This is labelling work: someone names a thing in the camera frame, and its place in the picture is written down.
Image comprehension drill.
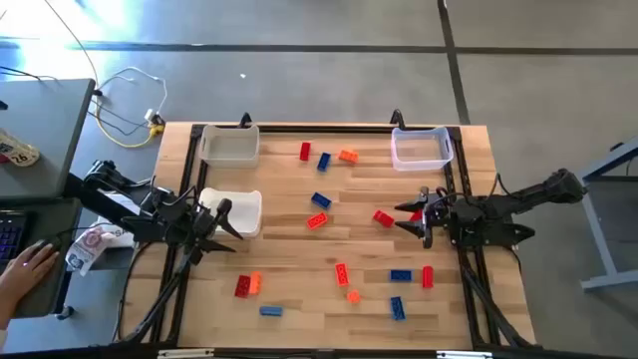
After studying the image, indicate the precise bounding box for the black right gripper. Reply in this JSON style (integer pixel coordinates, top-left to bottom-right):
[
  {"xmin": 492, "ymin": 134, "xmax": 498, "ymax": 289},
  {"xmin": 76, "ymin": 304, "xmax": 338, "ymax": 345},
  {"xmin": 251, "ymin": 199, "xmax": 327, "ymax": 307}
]
[{"xmin": 394, "ymin": 186, "xmax": 454, "ymax": 249}]

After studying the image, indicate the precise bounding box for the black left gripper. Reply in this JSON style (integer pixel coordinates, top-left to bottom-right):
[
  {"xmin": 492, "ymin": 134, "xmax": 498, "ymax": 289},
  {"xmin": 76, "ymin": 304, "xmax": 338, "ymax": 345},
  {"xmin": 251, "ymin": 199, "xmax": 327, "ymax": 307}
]
[{"xmin": 181, "ymin": 197, "xmax": 244, "ymax": 265}]

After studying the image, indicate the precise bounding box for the person's forearm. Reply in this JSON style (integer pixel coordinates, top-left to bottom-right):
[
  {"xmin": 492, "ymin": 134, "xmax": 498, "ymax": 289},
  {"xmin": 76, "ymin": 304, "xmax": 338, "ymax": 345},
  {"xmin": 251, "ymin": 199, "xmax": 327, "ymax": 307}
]
[{"xmin": 0, "ymin": 298, "xmax": 16, "ymax": 350}]

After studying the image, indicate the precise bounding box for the white plastic bin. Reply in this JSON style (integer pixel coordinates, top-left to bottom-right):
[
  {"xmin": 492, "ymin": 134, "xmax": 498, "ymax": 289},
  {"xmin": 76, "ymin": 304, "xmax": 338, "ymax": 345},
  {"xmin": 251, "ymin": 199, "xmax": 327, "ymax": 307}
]
[{"xmin": 197, "ymin": 186, "xmax": 263, "ymax": 238}]

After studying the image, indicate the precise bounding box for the clear plastic bin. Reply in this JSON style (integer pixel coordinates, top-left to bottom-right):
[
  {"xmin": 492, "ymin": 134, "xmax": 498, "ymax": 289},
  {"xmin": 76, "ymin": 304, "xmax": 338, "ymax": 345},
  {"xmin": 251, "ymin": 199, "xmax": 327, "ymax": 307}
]
[{"xmin": 390, "ymin": 126, "xmax": 456, "ymax": 173}]

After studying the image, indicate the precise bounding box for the off-white plastic bin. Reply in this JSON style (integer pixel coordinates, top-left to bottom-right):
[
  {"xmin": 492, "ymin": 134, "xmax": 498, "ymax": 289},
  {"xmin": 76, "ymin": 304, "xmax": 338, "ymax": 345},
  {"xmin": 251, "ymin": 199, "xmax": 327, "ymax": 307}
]
[{"xmin": 197, "ymin": 124, "xmax": 261, "ymax": 170}]

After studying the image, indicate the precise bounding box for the white plastic bag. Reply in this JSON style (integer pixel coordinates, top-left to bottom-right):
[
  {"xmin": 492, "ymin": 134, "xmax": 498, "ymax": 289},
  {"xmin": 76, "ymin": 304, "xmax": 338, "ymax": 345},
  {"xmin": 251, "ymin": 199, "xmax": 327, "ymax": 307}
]
[{"xmin": 94, "ymin": 201, "xmax": 137, "ymax": 249}]

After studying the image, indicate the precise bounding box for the printed snack bag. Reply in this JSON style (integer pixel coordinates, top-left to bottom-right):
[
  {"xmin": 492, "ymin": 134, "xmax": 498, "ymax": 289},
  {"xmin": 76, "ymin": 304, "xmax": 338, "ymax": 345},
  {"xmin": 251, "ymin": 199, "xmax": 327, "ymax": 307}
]
[{"xmin": 64, "ymin": 223, "xmax": 119, "ymax": 278}]

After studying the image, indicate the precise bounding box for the dark grey desk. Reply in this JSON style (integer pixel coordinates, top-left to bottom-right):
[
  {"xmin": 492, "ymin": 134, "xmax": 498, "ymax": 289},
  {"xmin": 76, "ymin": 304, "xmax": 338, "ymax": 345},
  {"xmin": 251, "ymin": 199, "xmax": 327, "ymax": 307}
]
[{"xmin": 0, "ymin": 196, "xmax": 84, "ymax": 320}]

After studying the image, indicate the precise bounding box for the person's hand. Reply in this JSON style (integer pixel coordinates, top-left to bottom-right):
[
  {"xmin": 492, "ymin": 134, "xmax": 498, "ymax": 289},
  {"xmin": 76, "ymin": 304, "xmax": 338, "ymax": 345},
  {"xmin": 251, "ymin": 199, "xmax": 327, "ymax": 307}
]
[{"xmin": 0, "ymin": 241, "xmax": 61, "ymax": 320}]

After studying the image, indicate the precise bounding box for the black backlit keyboard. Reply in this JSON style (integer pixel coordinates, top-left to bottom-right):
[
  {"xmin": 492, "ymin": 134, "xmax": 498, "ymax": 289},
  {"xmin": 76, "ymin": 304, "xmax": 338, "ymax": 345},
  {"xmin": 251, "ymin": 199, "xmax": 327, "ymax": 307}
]
[{"xmin": 0, "ymin": 211, "xmax": 29, "ymax": 265}]

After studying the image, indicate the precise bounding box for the cream tag number 26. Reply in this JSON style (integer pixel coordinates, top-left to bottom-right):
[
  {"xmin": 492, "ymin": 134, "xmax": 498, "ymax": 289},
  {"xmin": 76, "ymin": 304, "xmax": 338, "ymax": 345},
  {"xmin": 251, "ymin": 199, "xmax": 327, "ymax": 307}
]
[{"xmin": 0, "ymin": 129, "xmax": 41, "ymax": 169}]

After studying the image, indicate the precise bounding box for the black aluminium table frame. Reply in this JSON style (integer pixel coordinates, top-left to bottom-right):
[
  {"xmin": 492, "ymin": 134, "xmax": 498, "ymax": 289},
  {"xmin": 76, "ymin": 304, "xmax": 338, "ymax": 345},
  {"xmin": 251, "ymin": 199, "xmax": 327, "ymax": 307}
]
[{"xmin": 117, "ymin": 122, "xmax": 537, "ymax": 350}]

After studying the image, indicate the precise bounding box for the yellow cable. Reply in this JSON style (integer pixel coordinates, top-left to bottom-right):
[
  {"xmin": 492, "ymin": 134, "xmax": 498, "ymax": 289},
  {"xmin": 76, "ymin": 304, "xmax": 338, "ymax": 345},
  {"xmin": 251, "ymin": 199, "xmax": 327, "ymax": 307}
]
[{"xmin": 94, "ymin": 97, "xmax": 165, "ymax": 150}]

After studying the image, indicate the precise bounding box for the silver metal bracket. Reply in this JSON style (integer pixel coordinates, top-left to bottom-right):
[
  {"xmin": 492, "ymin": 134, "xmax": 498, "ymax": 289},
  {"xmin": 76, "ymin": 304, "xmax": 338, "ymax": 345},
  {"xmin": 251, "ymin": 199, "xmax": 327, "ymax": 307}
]
[
  {"xmin": 158, "ymin": 348, "xmax": 215, "ymax": 359},
  {"xmin": 436, "ymin": 350, "xmax": 493, "ymax": 359}
]

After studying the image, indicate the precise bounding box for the black floor cable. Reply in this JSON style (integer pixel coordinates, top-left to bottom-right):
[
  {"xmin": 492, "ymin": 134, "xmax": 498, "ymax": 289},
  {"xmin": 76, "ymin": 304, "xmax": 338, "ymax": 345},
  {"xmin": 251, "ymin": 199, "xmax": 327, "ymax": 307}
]
[{"xmin": 88, "ymin": 89, "xmax": 154, "ymax": 137}]

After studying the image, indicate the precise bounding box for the white cable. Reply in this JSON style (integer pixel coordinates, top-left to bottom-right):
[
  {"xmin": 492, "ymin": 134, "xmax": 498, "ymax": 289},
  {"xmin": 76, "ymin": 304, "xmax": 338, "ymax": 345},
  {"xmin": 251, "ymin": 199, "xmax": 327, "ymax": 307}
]
[{"xmin": 97, "ymin": 66, "xmax": 169, "ymax": 124}]

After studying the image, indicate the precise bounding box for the grey metal table frame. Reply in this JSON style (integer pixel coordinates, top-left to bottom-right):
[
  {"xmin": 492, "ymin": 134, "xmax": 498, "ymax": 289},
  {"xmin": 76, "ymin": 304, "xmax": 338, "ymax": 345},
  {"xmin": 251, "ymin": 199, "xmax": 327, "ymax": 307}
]
[{"xmin": 577, "ymin": 137, "xmax": 638, "ymax": 293}]

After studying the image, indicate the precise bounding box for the thin grey cable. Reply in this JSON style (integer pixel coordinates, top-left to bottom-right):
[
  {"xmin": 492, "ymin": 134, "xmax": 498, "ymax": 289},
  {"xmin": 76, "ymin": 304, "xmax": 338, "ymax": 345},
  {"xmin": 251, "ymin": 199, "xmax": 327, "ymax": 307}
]
[{"xmin": 43, "ymin": 0, "xmax": 100, "ymax": 89}]

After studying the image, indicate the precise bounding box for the black desk cable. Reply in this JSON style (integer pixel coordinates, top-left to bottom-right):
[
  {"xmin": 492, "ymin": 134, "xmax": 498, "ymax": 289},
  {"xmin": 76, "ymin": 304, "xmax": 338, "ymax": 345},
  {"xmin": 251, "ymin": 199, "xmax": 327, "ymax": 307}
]
[{"xmin": 0, "ymin": 64, "xmax": 59, "ymax": 84}]

